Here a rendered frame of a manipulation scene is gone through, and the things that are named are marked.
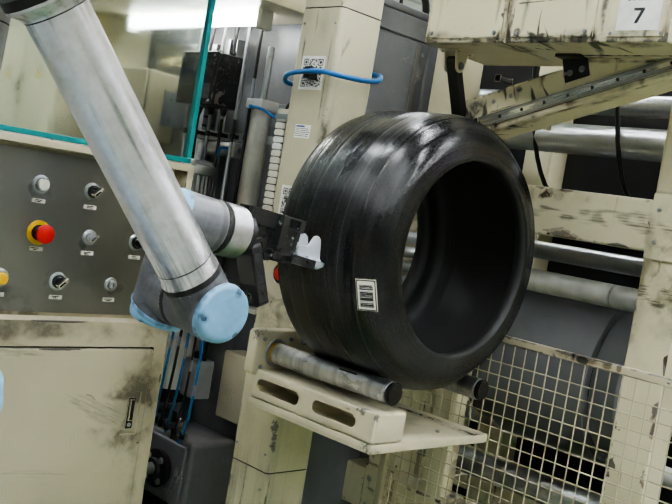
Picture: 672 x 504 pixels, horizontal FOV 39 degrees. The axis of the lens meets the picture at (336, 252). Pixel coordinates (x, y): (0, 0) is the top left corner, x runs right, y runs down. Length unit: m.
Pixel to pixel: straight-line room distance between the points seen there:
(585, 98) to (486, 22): 0.27
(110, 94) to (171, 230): 0.20
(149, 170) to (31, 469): 0.99
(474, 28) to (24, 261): 1.10
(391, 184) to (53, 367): 0.83
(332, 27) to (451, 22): 0.29
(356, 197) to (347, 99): 0.44
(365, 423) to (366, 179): 0.45
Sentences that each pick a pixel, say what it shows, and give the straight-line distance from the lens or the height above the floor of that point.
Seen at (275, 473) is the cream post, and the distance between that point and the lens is 2.16.
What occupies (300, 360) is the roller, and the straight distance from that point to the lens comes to 1.94.
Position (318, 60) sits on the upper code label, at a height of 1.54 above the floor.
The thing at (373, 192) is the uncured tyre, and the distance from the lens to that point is 1.70.
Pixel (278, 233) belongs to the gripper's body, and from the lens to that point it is 1.62.
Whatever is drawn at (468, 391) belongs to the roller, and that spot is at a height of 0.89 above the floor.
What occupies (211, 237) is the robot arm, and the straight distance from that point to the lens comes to 1.51.
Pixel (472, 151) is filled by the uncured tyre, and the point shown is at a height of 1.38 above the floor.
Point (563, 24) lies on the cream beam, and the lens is 2.05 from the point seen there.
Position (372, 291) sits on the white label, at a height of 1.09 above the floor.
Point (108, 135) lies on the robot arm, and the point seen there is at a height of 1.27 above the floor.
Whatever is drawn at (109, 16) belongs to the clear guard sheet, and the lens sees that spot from 2.09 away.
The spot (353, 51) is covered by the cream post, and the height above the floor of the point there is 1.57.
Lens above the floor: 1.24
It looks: 3 degrees down
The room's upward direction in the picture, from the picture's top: 9 degrees clockwise
